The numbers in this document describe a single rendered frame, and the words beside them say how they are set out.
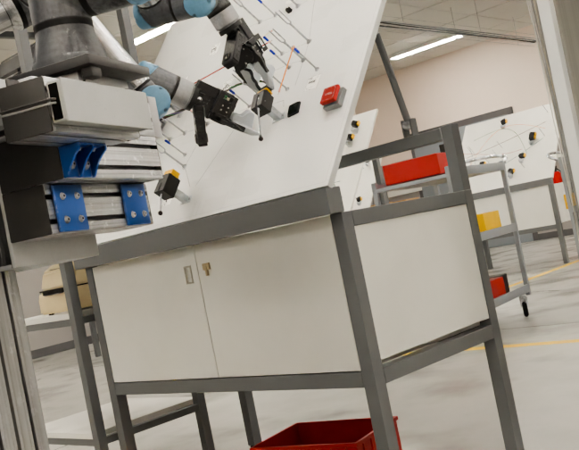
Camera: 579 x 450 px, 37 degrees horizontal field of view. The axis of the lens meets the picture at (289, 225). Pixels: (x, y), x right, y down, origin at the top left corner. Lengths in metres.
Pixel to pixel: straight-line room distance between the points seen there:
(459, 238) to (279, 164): 0.58
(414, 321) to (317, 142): 0.54
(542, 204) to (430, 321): 6.76
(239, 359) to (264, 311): 0.19
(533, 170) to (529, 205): 0.38
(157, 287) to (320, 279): 0.69
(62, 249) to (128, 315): 1.16
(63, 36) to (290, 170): 0.78
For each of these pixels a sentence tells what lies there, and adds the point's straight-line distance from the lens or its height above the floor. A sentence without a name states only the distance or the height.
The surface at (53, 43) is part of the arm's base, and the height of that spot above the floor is 1.21.
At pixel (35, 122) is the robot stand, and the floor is 1.01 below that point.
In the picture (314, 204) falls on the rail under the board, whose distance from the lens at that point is 2.14.
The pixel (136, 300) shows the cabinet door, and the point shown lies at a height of 0.66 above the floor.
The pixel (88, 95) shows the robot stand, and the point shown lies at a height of 1.05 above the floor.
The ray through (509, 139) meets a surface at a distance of 9.69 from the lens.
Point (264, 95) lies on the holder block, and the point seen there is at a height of 1.16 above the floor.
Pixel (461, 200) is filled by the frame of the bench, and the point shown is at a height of 0.77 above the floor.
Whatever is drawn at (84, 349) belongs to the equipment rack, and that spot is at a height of 0.53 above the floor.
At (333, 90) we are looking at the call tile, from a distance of 2.28.
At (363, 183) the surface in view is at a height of 1.28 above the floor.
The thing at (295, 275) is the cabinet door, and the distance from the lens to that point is 2.27.
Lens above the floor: 0.75
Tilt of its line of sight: 1 degrees up
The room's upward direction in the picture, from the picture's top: 11 degrees counter-clockwise
